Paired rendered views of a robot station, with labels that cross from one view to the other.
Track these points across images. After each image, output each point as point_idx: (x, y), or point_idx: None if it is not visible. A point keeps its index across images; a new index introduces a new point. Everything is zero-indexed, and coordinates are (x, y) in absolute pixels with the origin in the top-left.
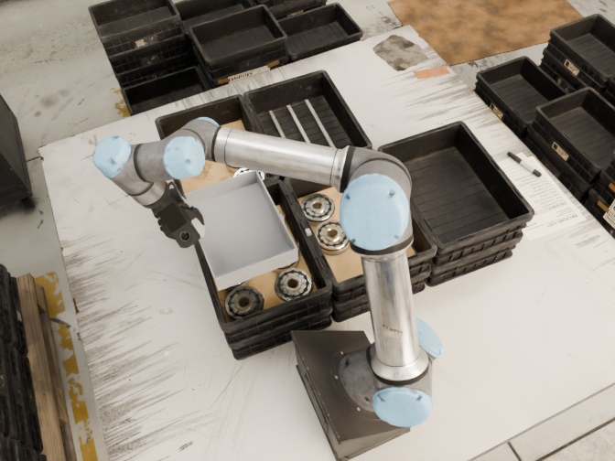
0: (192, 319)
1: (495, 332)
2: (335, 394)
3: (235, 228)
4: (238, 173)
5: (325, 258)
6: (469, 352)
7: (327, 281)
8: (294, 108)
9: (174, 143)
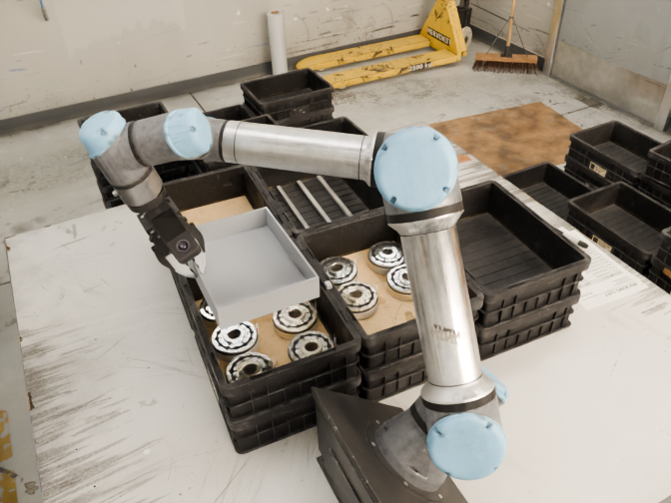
0: (182, 410)
1: (565, 409)
2: (373, 462)
3: (242, 267)
4: None
5: (350, 310)
6: (536, 433)
7: (354, 333)
8: (305, 184)
9: (177, 111)
